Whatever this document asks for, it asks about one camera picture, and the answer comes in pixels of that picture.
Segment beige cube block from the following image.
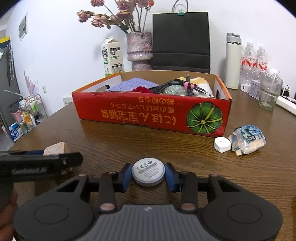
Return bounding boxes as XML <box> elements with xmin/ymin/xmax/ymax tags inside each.
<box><xmin>43</xmin><ymin>142</ymin><xmax>70</xmax><ymax>156</ymax></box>

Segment round white disc device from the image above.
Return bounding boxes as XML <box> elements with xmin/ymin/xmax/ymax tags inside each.
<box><xmin>132</xmin><ymin>158</ymin><xmax>165</xmax><ymax>187</ymax></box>

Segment white earbud case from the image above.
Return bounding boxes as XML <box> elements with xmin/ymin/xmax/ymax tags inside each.
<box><xmin>214</xmin><ymin>137</ymin><xmax>231</xmax><ymax>153</ymax></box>

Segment blue white snack packet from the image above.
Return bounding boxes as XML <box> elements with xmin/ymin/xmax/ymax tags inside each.
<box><xmin>228</xmin><ymin>125</ymin><xmax>266</xmax><ymax>156</ymax></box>

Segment black braided cable bundle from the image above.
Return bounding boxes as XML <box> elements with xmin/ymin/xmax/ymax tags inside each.
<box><xmin>153</xmin><ymin>74</ymin><xmax>209</xmax><ymax>98</ymax></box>

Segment purple cloth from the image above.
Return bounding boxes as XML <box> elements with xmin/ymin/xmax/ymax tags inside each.
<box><xmin>106</xmin><ymin>78</ymin><xmax>159</xmax><ymax>92</ymax></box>

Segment red fabric rose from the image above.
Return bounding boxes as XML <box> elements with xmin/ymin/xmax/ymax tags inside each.
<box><xmin>132</xmin><ymin>86</ymin><xmax>152</xmax><ymax>93</ymax></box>

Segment white and yellow plush toy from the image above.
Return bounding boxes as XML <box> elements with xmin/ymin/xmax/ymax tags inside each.
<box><xmin>190</xmin><ymin>77</ymin><xmax>213</xmax><ymax>97</ymax></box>

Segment glittery translucent plastic bag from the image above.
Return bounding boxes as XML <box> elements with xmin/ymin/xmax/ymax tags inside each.
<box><xmin>163</xmin><ymin>84</ymin><xmax>187</xmax><ymax>96</ymax></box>

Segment person's left hand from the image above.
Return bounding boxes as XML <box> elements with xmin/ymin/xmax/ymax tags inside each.
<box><xmin>0</xmin><ymin>190</ymin><xmax>18</xmax><ymax>241</ymax></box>

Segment metal storage rack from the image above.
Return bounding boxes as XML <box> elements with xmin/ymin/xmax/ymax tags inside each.
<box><xmin>9</xmin><ymin>94</ymin><xmax>48</xmax><ymax>143</ymax></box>

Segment red cardboard box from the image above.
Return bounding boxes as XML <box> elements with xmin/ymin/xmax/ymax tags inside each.
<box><xmin>72</xmin><ymin>70</ymin><xmax>232</xmax><ymax>137</ymax></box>

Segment white green milk carton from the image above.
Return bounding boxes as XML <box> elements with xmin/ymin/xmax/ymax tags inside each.
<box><xmin>101</xmin><ymin>36</ymin><xmax>125</xmax><ymax>77</ymax></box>

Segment white charger plug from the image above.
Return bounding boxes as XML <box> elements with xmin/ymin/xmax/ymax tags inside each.
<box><xmin>240</xmin><ymin>83</ymin><xmax>251</xmax><ymax>93</ymax></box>

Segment small white tin box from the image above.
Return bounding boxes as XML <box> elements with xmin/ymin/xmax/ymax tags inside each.
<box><xmin>249</xmin><ymin>80</ymin><xmax>260</xmax><ymax>100</ymax></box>

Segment clear glass cup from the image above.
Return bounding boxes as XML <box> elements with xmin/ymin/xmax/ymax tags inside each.
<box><xmin>258</xmin><ymin>72</ymin><xmax>283</xmax><ymax>111</ymax></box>

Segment white power strip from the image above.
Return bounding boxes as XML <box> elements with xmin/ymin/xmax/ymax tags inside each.
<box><xmin>276</xmin><ymin>96</ymin><xmax>296</xmax><ymax>115</ymax></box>

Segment purple textured vase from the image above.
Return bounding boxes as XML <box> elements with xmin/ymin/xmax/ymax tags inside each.
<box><xmin>126</xmin><ymin>32</ymin><xmax>154</xmax><ymax>71</ymax></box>

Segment left plastic water bottle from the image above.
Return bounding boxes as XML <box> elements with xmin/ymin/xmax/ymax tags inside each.
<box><xmin>239</xmin><ymin>42</ymin><xmax>257</xmax><ymax>85</ymax></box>

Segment plastic water bottle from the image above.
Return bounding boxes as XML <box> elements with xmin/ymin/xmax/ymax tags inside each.
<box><xmin>256</xmin><ymin>46</ymin><xmax>268</xmax><ymax>71</ymax></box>
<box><xmin>239</xmin><ymin>42</ymin><xmax>257</xmax><ymax>85</ymax></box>

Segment right plastic water bottle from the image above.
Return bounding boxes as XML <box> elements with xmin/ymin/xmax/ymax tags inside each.
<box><xmin>256</xmin><ymin>46</ymin><xmax>268</xmax><ymax>71</ymax></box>

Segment black paper bag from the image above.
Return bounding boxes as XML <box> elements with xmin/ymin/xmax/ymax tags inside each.
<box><xmin>152</xmin><ymin>1</ymin><xmax>210</xmax><ymax>73</ymax></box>

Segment white thermos bottle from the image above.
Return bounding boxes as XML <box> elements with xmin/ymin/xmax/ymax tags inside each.
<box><xmin>225</xmin><ymin>33</ymin><xmax>242</xmax><ymax>89</ymax></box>

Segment dried pink roses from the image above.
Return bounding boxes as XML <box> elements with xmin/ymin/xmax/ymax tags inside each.
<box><xmin>77</xmin><ymin>0</ymin><xmax>154</xmax><ymax>34</ymax></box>

